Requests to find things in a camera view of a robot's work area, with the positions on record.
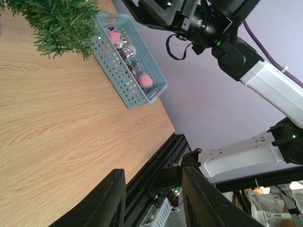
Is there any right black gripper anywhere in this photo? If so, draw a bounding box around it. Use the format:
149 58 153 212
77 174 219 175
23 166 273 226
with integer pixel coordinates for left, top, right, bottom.
123 0 198 30

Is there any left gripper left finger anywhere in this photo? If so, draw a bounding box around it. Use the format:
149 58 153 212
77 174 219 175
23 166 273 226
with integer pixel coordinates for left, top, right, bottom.
50 169 126 227

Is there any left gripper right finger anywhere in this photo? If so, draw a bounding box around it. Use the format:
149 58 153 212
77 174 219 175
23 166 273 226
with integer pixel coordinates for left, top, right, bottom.
182 167 262 227

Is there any small green christmas tree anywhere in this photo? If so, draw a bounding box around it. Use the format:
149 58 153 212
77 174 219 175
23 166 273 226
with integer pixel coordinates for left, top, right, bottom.
0 0 99 60

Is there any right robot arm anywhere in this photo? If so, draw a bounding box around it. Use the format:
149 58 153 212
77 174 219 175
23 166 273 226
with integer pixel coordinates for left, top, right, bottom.
125 0 303 178

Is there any silver gift box ornament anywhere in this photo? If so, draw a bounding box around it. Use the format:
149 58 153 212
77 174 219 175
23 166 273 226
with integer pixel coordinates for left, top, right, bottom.
122 44 136 58

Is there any pink fluffy ornament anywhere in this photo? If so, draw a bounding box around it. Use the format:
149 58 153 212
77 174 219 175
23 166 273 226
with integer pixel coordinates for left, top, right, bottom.
107 30 121 44

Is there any light blue plastic basket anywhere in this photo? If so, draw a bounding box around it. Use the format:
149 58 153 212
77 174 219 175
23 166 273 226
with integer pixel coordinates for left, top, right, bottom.
92 13 168 109

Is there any silver faceted ball ornament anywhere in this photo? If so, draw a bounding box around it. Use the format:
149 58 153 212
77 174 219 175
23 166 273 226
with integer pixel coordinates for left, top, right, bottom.
114 36 127 50

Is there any clear crystal ornament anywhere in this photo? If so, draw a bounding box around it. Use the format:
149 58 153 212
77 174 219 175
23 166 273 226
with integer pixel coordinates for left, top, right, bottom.
133 62 143 74

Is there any pink pompom ornament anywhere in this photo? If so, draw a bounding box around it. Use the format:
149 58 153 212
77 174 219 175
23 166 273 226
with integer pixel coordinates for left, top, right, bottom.
138 73 153 89

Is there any black aluminium frame rail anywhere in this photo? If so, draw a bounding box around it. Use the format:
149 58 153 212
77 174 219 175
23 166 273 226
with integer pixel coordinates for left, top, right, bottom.
124 133 190 227

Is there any light blue cable duct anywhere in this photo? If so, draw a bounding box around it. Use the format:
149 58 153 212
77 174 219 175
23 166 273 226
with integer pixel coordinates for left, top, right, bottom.
140 198 172 227

